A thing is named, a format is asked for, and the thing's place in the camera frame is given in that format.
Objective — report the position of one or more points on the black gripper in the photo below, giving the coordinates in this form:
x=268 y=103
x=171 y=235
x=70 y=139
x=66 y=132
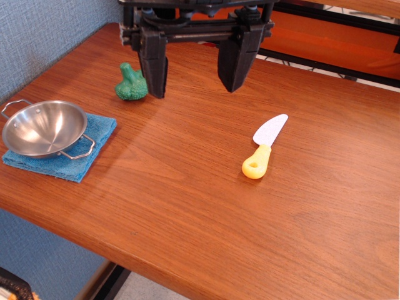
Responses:
x=239 y=25

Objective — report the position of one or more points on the steel bowl with handles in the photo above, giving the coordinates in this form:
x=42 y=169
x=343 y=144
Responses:
x=43 y=129

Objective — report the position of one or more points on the dark object bottom left corner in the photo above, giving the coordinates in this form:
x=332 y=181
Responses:
x=13 y=287

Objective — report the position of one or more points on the green toy broccoli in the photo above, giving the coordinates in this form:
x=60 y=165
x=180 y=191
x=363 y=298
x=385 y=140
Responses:
x=133 y=85

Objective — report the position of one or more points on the blue folded cloth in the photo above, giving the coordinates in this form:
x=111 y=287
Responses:
x=99 y=129

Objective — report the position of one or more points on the yellow handled toy knife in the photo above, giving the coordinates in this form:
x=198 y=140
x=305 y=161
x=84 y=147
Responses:
x=255 y=166

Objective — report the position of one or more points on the black metal frame rail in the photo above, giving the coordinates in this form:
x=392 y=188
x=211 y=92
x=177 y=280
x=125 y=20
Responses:
x=351 y=42

